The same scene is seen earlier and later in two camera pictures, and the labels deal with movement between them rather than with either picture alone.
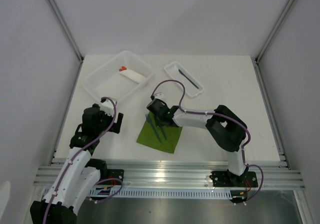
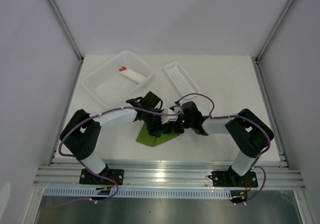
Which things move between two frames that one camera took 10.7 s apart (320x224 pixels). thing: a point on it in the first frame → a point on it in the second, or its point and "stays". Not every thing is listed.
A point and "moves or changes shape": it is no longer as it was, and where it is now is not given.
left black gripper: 116,125 → 157,129
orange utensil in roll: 123,68 stays
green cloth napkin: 148,137 moves or changes shape
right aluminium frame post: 273,34 stays
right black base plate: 226,179 stays
